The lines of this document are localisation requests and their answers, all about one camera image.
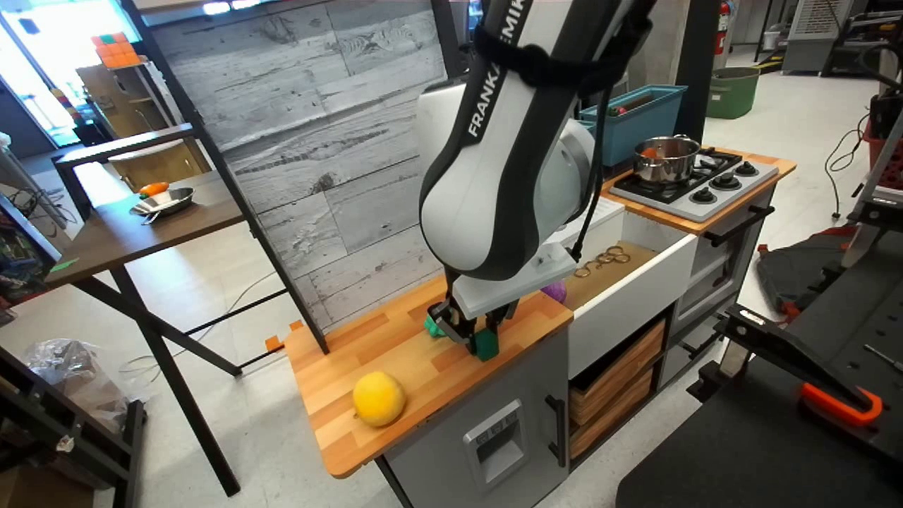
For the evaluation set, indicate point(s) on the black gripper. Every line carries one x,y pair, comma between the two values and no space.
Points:
458,320

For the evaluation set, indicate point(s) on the white toy sink basin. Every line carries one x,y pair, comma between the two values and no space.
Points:
631,292

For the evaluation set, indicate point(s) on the yellow toy lemon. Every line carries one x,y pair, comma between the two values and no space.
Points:
379,398

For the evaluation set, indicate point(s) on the grey wood-look backdrop panel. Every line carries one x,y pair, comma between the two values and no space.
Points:
300,130

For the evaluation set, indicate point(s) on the green bucket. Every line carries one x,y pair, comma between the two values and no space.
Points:
731,90

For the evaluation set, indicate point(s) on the steel cooking pot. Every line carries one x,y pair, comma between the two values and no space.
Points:
667,162

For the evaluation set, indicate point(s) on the teal plastic bin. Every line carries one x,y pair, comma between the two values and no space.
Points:
638,121

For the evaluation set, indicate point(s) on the orange toy carrots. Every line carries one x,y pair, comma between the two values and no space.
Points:
653,149

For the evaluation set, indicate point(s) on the toy kitchen cabinet wooden counter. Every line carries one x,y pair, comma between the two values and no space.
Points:
412,363

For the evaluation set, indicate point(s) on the purple toy vegetable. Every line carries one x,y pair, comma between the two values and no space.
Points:
556,293

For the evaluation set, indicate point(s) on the wooden drawer crates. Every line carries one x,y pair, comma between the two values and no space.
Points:
616,385

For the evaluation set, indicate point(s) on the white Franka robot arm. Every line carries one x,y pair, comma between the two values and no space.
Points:
508,142

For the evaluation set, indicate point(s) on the white toy stove top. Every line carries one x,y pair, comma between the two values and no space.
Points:
705,192

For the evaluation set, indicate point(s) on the green toy block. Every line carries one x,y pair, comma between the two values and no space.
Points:
487,344

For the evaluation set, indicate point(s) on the red fire extinguisher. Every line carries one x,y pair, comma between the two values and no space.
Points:
722,28

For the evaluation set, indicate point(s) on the orange black bar clamp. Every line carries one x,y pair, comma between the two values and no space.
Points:
841,408

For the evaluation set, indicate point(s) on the dark folding table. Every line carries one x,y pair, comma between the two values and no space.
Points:
141,228

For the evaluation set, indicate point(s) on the small white orange toy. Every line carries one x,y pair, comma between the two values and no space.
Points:
159,202

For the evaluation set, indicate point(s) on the clear plastic bag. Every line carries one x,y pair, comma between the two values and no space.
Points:
75,382

